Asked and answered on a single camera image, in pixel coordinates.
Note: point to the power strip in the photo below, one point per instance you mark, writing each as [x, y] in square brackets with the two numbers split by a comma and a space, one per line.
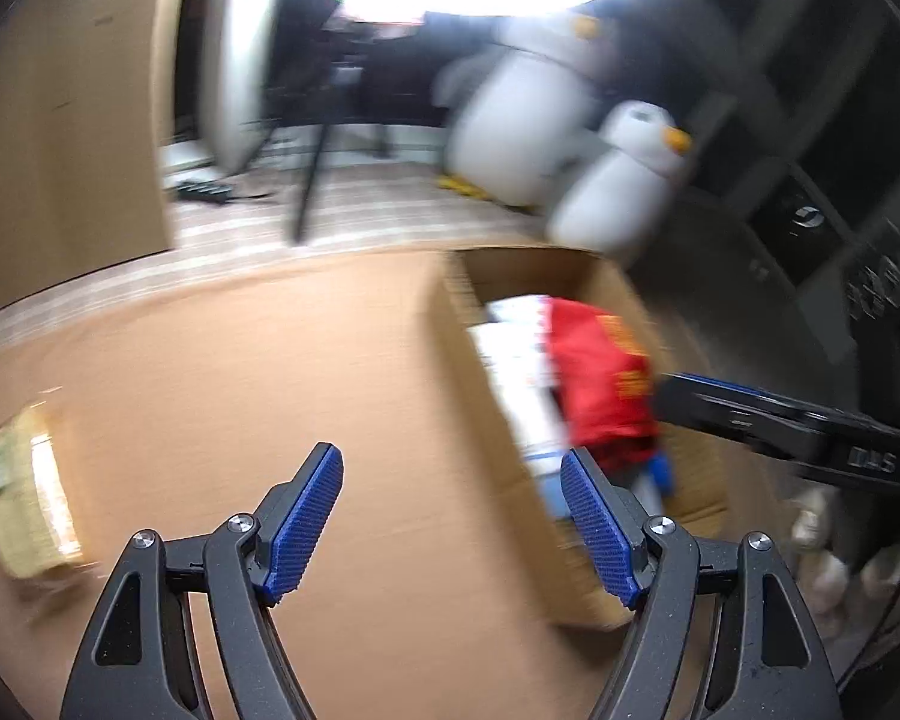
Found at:
[199, 191]

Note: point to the cardboard box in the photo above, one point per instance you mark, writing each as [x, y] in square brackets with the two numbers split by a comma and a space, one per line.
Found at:
[487, 480]

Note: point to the red foil bag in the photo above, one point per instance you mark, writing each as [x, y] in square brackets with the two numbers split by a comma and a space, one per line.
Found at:
[600, 382]

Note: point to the small penguin plush toy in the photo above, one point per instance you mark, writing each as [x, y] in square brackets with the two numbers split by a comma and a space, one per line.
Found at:
[615, 187]

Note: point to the brown wooden panel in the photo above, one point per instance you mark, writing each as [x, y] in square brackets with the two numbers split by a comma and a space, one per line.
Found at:
[60, 127]

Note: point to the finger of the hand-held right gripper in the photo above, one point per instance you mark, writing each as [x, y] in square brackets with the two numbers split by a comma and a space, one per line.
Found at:
[735, 390]
[705, 416]

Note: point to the dark cabinet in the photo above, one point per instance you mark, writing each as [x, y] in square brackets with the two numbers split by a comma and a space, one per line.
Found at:
[810, 127]

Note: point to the clear packet of noodle cakes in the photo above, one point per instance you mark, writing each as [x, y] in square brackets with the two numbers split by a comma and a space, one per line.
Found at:
[22, 495]

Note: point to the star-printed white tissue pack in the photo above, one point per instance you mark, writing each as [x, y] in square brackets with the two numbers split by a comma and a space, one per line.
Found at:
[517, 311]

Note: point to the large penguin plush toy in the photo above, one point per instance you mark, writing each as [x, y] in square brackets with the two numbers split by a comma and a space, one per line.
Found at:
[525, 120]

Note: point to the white sunscreen bottle blue cap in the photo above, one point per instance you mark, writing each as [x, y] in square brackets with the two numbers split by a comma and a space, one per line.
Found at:
[525, 405]

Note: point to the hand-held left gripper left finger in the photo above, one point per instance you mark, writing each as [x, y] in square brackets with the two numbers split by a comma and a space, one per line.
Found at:
[304, 525]

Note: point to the round blue tin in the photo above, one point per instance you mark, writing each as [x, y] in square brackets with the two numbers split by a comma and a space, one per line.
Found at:
[660, 476]

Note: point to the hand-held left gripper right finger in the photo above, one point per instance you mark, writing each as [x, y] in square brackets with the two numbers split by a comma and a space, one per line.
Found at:
[596, 525]

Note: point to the white metal frame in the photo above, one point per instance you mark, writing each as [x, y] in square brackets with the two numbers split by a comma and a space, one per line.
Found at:
[232, 67]

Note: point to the person's right hand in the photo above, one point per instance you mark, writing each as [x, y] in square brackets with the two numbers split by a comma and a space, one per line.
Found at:
[814, 521]

